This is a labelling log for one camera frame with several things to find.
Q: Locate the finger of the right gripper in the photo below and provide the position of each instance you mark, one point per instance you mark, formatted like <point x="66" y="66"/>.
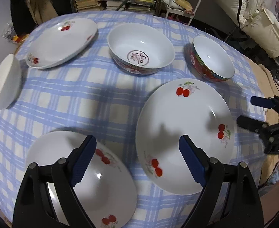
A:
<point x="262" y="102"/>
<point x="251" y="124"/>

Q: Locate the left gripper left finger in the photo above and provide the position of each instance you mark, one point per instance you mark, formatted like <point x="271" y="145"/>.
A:
<point x="33" y="206"/>

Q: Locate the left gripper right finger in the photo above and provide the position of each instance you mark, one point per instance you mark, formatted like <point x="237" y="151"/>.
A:
<point x="242" y="206"/>

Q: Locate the cherry plate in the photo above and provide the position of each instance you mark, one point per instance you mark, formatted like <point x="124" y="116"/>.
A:
<point x="60" y="43"/>
<point x="182" y="107"/>
<point x="107" y="191"/>

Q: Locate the red patterned small bowl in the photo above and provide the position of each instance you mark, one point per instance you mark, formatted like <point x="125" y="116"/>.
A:
<point x="211" y="60"/>

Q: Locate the plain white bowl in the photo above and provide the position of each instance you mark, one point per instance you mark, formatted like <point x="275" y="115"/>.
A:
<point x="10" y="80"/>

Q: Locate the large bowl red emblem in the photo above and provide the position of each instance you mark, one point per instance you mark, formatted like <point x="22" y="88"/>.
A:
<point x="140" y="49"/>

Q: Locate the brown blanket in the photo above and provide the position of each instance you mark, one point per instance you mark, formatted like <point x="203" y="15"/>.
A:
<point x="269" y="89"/>

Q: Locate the white padded jacket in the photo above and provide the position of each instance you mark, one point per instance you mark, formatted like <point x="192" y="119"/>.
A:
<point x="255" y="19"/>

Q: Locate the blue checked tablecloth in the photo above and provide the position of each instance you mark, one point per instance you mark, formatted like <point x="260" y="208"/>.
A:
<point x="92" y="95"/>

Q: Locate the hanging dark clothes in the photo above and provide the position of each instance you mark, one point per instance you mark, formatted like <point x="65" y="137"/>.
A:
<point x="26" y="15"/>

